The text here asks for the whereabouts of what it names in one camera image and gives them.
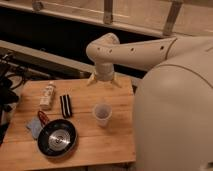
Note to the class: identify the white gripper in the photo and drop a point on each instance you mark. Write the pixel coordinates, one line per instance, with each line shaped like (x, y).
(104, 72)

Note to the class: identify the black white striped eraser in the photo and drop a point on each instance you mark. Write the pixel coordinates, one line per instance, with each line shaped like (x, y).
(66, 108)

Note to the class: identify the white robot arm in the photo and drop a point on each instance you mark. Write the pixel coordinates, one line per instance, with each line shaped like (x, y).
(173, 103)

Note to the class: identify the white tube bottle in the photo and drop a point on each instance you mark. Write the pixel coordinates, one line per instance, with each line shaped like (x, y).
(47, 96)

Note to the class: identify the blue cloth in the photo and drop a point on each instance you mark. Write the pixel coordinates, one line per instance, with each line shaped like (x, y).
(35, 127)

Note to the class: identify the black frying pan red handle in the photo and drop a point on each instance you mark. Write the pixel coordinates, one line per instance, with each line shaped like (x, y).
(57, 137)

